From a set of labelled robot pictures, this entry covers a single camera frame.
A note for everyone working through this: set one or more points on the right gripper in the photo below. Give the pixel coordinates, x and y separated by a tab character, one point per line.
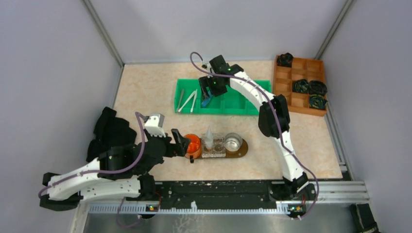
205	87

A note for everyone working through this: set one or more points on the rolled dark sock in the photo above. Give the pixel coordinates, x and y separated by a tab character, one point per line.
284	60
300	86
317	102
317	88

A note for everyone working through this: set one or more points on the green divided plastic bin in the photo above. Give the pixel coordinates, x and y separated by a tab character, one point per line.
230	103

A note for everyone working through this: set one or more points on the brown oval wooden tray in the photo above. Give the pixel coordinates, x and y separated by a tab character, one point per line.
240	153

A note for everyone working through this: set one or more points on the white toothpaste tube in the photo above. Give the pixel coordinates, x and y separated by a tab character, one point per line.
208	139

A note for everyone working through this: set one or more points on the clear glass cup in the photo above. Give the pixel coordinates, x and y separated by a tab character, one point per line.
217	150

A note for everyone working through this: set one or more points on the grey toothbrush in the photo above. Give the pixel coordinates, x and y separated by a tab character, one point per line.
180	100

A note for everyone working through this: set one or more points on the steel cup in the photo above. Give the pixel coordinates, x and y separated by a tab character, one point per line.
233	142

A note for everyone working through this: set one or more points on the white toothbrush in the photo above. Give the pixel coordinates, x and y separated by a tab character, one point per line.
189	99
194	96

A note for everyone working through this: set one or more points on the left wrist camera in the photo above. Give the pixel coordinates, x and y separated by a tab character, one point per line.
154	125

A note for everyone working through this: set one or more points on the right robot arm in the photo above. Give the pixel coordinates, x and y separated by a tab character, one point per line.
273	117

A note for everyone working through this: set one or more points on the blue toothpaste tube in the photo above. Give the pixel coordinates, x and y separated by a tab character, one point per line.
206	99

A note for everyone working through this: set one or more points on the orange mug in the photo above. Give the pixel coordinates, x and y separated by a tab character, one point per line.
194	150

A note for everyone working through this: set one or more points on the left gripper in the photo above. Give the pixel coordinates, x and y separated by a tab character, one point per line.
173	145

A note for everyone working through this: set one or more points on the wooden compartment box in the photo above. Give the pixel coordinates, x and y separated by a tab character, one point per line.
302	68

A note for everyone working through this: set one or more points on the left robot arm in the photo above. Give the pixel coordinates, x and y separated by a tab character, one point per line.
121	172

